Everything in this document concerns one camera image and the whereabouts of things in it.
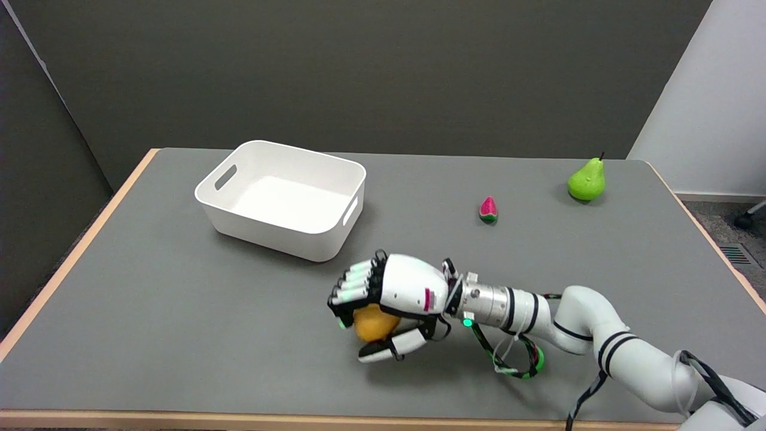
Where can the office chair leg with caster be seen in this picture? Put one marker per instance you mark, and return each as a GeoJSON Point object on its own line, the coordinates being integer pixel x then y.
{"type": "Point", "coordinates": [745, 220]}

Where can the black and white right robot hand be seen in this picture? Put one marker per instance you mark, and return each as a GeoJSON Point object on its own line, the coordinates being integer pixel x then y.
{"type": "Point", "coordinates": [410, 284]}

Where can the small watermelon slice toy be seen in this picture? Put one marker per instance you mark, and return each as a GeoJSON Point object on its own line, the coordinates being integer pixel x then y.
{"type": "Point", "coordinates": [488, 209]}

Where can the floor vent grille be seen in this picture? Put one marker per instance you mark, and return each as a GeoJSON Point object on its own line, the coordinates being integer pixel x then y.
{"type": "Point", "coordinates": [736, 255]}

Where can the yellow lemon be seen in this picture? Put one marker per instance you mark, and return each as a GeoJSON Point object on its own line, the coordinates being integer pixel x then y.
{"type": "Point", "coordinates": [374, 326]}

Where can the green pear toy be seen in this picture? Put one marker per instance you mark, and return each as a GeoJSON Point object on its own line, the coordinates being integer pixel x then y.
{"type": "Point", "coordinates": [586, 182]}

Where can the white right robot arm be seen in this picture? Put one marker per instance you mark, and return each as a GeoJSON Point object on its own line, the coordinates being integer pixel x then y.
{"type": "Point", "coordinates": [634, 359]}

